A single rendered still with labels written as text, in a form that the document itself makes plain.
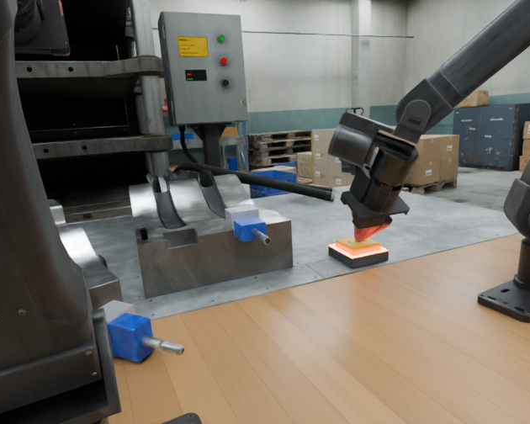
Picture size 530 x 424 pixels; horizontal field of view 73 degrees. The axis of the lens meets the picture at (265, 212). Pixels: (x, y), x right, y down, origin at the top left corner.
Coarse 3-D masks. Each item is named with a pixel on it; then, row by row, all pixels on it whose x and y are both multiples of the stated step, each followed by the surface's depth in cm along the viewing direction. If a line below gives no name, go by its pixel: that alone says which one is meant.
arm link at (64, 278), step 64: (0, 0) 10; (0, 64) 11; (0, 128) 12; (0, 192) 14; (0, 256) 15; (64, 256) 21; (0, 320) 18; (64, 320) 20; (0, 384) 20; (64, 384) 23
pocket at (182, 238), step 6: (168, 234) 60; (174, 234) 61; (180, 234) 61; (186, 234) 61; (192, 234) 62; (168, 240) 61; (174, 240) 61; (180, 240) 61; (186, 240) 62; (192, 240) 62; (168, 246) 61; (174, 246) 61; (180, 246) 57
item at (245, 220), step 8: (232, 208) 63; (240, 208) 62; (248, 208) 62; (256, 208) 62; (232, 216) 60; (240, 216) 60; (248, 216) 61; (256, 216) 61; (232, 224) 60; (240, 224) 57; (248, 224) 57; (256, 224) 57; (264, 224) 58; (240, 232) 57; (248, 232) 57; (256, 232) 55; (264, 232) 58; (248, 240) 57; (264, 240) 52
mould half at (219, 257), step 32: (192, 192) 83; (224, 192) 84; (160, 224) 67; (192, 224) 64; (224, 224) 63; (288, 224) 63; (160, 256) 56; (192, 256) 58; (224, 256) 60; (256, 256) 62; (288, 256) 64; (160, 288) 57; (192, 288) 59
